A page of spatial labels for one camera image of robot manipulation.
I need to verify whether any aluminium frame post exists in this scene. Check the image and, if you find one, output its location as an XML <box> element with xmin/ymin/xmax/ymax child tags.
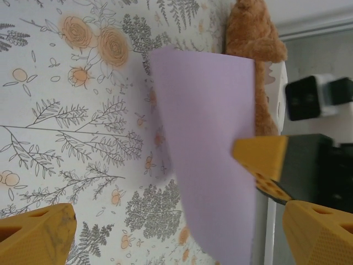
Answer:
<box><xmin>275</xmin><ymin>20</ymin><xmax>353</xmax><ymax>39</ymax></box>

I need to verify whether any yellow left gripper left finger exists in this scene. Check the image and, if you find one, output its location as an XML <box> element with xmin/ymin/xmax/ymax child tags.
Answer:
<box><xmin>0</xmin><ymin>203</ymin><xmax>77</xmax><ymax>265</ymax></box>

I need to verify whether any purple square paper sheet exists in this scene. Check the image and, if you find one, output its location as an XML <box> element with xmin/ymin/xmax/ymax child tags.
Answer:
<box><xmin>149</xmin><ymin>45</ymin><xmax>256</xmax><ymax>265</ymax></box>

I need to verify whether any floral print table mat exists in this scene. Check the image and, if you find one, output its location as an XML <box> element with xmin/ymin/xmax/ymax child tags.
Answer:
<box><xmin>0</xmin><ymin>0</ymin><xmax>270</xmax><ymax>265</ymax></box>

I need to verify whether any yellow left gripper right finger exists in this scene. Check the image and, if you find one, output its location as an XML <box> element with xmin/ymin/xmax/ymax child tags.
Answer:
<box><xmin>282</xmin><ymin>200</ymin><xmax>353</xmax><ymax>265</ymax></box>

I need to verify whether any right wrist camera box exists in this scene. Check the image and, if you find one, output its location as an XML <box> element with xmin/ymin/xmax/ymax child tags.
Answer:
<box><xmin>285</xmin><ymin>74</ymin><xmax>337</xmax><ymax>121</ymax></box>

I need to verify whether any brown teddy bear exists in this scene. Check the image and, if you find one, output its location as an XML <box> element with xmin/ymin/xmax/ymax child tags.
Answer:
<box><xmin>224</xmin><ymin>0</ymin><xmax>288</xmax><ymax>137</ymax></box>

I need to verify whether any aluminium side frame rail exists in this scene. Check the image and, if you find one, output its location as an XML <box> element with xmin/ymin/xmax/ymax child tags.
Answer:
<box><xmin>266</xmin><ymin>193</ymin><xmax>279</xmax><ymax>265</ymax></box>

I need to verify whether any white tissue box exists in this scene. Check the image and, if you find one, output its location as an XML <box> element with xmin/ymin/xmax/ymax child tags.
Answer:
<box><xmin>264</xmin><ymin>60</ymin><xmax>290</xmax><ymax>136</ymax></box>

